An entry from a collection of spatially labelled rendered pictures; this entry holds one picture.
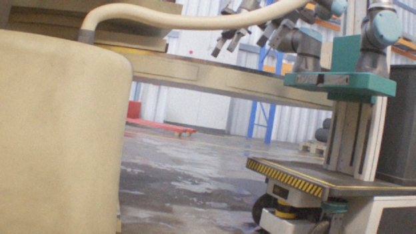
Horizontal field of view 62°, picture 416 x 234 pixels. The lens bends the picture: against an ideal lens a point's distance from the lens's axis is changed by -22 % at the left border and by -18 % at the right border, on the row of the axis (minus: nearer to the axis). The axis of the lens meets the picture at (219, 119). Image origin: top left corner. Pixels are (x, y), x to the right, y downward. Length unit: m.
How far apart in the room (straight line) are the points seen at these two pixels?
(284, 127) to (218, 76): 7.63
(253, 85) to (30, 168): 1.54
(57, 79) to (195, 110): 7.69
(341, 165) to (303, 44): 0.57
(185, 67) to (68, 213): 1.34
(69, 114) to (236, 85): 1.40
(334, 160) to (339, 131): 0.13
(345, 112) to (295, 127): 7.90
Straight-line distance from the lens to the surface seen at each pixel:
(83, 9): 1.86
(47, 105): 0.75
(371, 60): 1.48
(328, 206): 1.46
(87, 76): 0.80
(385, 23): 1.37
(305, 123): 9.86
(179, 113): 8.33
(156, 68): 2.00
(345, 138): 1.88
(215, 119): 8.49
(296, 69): 1.88
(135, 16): 0.89
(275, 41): 1.27
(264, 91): 2.13
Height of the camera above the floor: 0.51
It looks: 2 degrees down
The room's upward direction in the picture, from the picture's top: 9 degrees clockwise
